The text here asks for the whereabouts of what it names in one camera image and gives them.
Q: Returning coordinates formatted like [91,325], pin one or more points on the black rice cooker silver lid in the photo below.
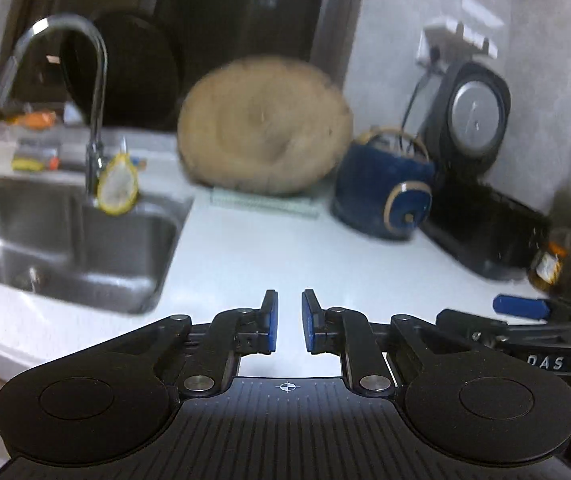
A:
[485,230]

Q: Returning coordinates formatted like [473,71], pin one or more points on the small white cup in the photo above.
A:
[3,152]

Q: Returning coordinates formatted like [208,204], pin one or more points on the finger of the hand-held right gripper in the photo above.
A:
[520,306]

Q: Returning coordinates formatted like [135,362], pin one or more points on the round wooden cutting board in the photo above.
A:
[265,125]

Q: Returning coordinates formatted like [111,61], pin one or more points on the chrome curved faucet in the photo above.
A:
[96,125]

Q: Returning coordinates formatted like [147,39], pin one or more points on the stainless steel sink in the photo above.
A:
[65,245]

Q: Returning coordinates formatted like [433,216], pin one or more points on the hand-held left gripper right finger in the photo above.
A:
[309,325]

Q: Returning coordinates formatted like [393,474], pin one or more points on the small dark blue rice cooker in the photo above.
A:
[370,185]

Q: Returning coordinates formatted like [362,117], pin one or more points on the white wall socket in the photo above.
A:
[445,35]

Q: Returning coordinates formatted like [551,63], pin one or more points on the green striped dish cloth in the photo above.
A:
[265,205]

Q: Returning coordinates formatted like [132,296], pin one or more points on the black round pan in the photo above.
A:
[135,70]

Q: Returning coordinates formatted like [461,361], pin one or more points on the orange packet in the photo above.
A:
[33,120]

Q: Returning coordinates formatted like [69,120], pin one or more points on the glass jar orange lid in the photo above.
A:
[548,265]

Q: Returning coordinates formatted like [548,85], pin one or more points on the yellow scrub sponge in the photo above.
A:
[30,164]

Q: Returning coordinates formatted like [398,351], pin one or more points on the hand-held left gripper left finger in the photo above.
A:
[270,325]

